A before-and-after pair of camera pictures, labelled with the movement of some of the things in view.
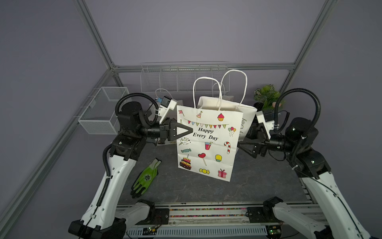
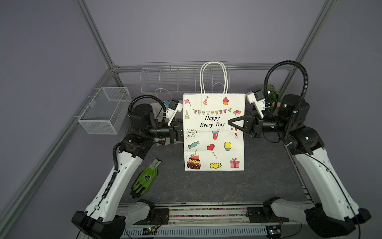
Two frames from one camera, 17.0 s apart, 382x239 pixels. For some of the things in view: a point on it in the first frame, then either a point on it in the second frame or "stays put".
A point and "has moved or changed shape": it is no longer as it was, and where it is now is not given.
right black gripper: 259,148 to 257,126
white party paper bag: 219,120 has moved or changed shape
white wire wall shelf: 185,77 stays put
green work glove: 145,179 stays put
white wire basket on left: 98,118 stays put
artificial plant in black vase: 265,98 stays put
